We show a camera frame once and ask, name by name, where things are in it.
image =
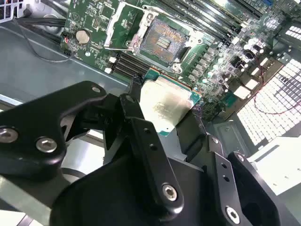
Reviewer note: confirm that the silver CPU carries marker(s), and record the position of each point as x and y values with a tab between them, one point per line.
162	101

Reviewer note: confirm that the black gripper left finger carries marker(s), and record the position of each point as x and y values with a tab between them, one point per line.
35	122

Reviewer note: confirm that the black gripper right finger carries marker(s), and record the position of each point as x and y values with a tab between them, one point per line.
249	179

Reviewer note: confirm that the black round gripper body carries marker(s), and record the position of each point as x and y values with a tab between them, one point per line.
117	193

